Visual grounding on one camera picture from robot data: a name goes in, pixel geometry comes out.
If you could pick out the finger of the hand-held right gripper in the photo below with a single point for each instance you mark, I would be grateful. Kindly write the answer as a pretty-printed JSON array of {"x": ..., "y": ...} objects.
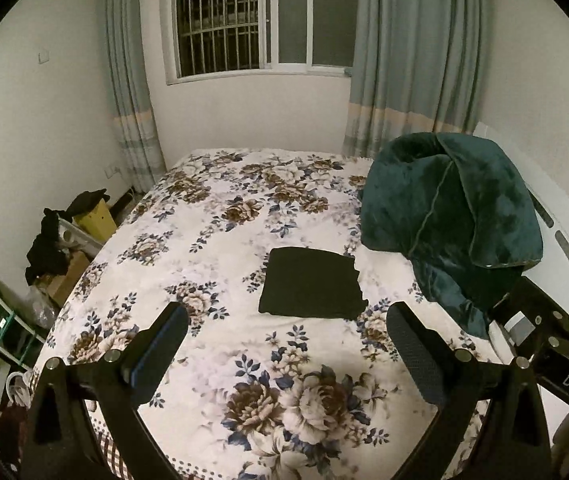
[{"x": 529, "y": 305}]

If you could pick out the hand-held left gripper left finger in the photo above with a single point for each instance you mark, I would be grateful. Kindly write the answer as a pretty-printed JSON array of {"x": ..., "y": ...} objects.
[{"x": 159, "y": 345}]

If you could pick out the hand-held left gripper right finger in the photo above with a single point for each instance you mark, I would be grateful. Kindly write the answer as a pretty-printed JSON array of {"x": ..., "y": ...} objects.
[{"x": 414, "y": 350}]

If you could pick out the black striped garment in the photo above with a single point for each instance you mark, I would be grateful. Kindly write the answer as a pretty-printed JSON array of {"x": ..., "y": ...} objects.
[{"x": 309, "y": 285}]

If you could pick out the pile of black clothes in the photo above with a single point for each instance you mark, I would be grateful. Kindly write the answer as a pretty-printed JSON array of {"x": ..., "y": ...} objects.
[{"x": 47, "y": 250}]

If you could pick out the white headboard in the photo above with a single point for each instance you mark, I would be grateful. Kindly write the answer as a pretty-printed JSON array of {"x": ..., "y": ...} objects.
[{"x": 564, "y": 200}]

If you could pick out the brown cardboard box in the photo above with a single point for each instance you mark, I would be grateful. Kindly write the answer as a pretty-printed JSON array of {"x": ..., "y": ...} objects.
[{"x": 67, "y": 275}]

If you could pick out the clear plastic bag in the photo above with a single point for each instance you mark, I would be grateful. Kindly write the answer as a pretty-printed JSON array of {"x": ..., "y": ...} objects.
[{"x": 42, "y": 310}]

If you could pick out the dark green plush blanket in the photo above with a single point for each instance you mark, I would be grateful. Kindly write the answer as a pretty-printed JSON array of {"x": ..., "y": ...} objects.
[{"x": 439, "y": 200}]

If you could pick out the yellow box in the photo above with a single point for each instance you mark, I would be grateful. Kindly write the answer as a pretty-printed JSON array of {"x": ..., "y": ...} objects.
[{"x": 95, "y": 220}]

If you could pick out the floral bed sheet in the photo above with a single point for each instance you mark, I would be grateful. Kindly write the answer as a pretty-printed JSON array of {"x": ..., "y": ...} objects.
[{"x": 244, "y": 200}]

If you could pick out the grey-blue curtain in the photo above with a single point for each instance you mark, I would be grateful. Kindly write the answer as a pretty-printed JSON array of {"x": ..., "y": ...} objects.
[
  {"x": 129, "y": 85},
  {"x": 414, "y": 50}
]

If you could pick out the barred window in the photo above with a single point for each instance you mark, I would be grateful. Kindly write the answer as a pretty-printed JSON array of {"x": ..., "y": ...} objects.
[{"x": 264, "y": 15}]

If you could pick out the white wall outlet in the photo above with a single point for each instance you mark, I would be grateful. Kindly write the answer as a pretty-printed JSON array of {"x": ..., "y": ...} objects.
[{"x": 112, "y": 171}]

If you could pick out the white wall switch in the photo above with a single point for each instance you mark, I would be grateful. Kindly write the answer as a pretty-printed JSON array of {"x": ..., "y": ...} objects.
[{"x": 43, "y": 55}]

